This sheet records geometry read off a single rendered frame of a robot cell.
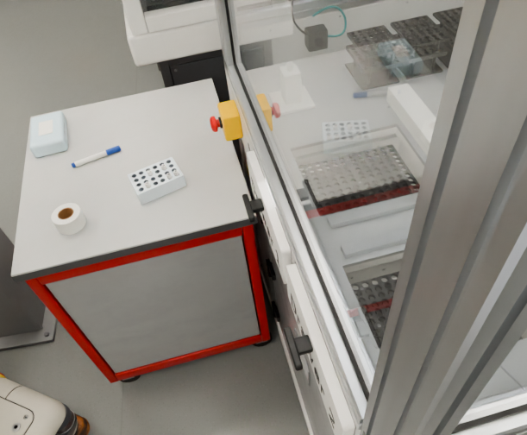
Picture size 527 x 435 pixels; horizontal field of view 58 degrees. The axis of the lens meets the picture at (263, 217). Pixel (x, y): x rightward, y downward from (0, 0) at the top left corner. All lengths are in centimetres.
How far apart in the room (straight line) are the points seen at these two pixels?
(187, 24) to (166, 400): 124
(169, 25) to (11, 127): 173
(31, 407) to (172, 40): 118
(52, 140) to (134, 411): 94
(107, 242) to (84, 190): 21
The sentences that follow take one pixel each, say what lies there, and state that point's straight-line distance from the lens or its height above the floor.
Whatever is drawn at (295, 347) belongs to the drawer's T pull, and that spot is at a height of 91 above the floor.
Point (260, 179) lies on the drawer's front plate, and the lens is 98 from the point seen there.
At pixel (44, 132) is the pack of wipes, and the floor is 81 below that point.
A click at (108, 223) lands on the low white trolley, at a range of 122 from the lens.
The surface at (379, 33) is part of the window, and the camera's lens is 35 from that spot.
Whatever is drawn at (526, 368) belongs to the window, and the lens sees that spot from 46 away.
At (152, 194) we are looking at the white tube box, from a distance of 122.
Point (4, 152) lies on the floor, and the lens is 297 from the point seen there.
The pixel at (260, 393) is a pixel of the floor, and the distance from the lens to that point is 173.
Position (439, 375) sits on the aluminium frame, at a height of 130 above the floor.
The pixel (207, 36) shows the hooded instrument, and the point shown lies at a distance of 163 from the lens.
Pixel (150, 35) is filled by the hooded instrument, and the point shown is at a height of 90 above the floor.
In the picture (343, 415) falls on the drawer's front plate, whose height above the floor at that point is 93.
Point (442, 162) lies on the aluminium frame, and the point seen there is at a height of 144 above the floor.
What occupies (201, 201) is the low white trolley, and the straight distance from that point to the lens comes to 119.
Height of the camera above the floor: 162
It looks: 49 degrees down
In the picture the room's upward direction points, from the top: 7 degrees counter-clockwise
